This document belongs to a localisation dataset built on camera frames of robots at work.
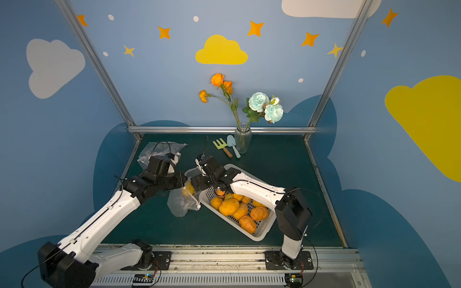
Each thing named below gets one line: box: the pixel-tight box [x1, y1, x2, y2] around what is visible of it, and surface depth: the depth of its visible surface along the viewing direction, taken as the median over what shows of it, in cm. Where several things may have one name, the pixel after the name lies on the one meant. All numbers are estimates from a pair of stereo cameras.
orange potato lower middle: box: [232, 202, 248, 221], surface depth 84 cm
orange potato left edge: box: [210, 196, 224, 210], surface depth 84 cm
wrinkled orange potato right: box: [250, 205, 269, 222], surface depth 84 cm
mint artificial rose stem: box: [241, 91, 284, 128], surface depth 68 cm
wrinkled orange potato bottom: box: [238, 215, 257, 234], surface depth 81 cm
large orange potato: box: [219, 198, 240, 216], surface depth 81 cm
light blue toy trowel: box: [226, 134, 241, 159], surface depth 121 cm
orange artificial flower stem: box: [199, 73, 241, 131], surface depth 92 cm
